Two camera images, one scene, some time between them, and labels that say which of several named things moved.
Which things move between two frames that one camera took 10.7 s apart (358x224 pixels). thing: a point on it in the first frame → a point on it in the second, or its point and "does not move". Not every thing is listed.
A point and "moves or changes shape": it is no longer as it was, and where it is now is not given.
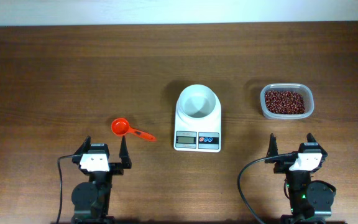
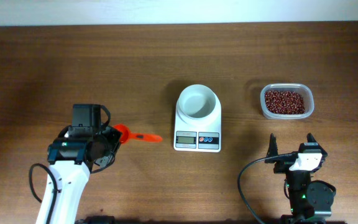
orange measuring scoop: x=120 y=127 moves or changes shape
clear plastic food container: x=284 y=101 does not move
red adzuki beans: x=284 y=102 does not move
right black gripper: x=281 y=166 does not move
